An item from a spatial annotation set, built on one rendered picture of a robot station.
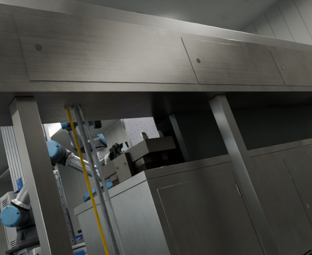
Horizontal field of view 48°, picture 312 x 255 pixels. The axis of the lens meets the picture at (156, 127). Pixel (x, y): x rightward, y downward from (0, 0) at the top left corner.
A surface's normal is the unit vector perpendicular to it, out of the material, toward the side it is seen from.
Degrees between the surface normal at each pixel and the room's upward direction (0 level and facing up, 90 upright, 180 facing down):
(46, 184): 90
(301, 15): 90
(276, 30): 90
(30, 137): 90
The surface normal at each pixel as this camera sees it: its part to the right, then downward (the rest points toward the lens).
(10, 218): -0.11, -0.13
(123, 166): -0.75, 0.07
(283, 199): 0.59, -0.39
